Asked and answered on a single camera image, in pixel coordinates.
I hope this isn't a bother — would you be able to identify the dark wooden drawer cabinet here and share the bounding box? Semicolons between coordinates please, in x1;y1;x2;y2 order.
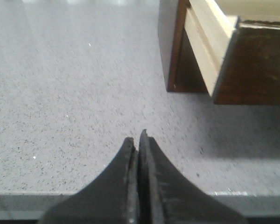
158;0;207;93

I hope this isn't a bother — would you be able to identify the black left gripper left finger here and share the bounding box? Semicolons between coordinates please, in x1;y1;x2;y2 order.
39;137;138;224

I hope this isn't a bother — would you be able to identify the dark wooden drawer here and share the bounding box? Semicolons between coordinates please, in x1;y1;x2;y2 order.
184;0;280;105

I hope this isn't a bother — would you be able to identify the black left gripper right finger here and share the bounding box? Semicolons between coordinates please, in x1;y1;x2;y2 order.
138;130;247;224

